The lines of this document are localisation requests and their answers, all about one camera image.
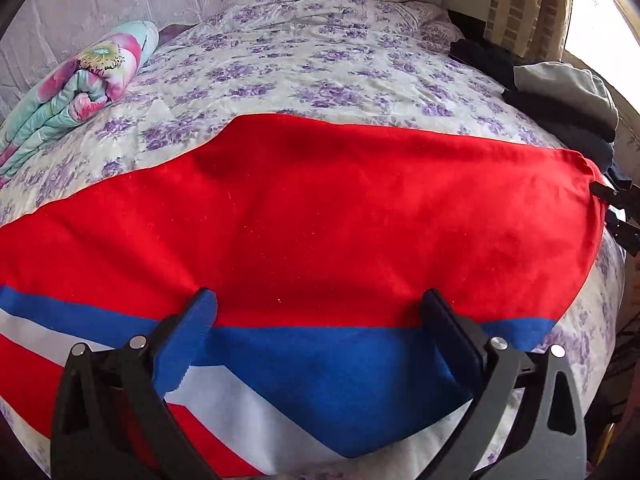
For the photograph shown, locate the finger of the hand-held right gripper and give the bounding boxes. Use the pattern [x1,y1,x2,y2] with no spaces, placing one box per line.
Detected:
[605,207,640,252]
[592,182,640,212]

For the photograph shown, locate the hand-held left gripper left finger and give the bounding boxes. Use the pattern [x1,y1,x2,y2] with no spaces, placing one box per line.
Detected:
[50,287,219,480]

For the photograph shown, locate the purple floral bed sheet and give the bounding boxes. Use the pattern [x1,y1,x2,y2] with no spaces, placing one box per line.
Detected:
[0,0,628,480]

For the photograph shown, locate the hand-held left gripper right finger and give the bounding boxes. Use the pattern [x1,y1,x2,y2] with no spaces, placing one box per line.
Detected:
[422,288,587,480]

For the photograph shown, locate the folded floral quilt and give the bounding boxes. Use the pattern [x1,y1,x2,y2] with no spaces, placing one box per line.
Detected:
[0,20,160,188]

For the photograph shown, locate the beige checked curtain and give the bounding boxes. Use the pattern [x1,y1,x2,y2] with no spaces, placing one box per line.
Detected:
[482,0,573,63]

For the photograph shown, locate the dark cloth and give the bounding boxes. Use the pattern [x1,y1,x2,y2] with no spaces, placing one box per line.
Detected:
[448,39,516,86]

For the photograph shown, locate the grey folded garment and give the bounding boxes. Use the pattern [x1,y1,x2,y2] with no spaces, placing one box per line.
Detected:
[512,61,620,133]

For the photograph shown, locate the red blue white pants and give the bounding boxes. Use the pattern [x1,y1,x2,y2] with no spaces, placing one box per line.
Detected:
[0,112,607,478]

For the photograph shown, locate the black folded garment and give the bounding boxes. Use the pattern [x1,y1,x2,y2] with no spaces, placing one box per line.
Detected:
[502,87,617,143]

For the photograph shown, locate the window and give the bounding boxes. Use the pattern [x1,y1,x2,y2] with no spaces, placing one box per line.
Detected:
[562,0,640,92]

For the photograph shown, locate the blue denim garment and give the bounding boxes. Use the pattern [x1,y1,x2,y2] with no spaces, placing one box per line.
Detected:
[594,137,617,172]

